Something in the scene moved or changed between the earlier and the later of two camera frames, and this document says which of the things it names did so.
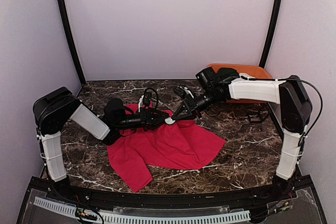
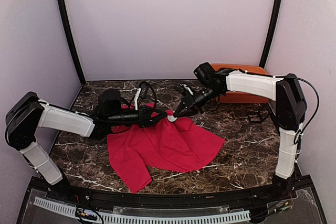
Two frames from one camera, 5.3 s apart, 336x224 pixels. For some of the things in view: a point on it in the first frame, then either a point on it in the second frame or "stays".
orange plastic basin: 254,71 stays
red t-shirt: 185,145 stays
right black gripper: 193,109 -> 191,104
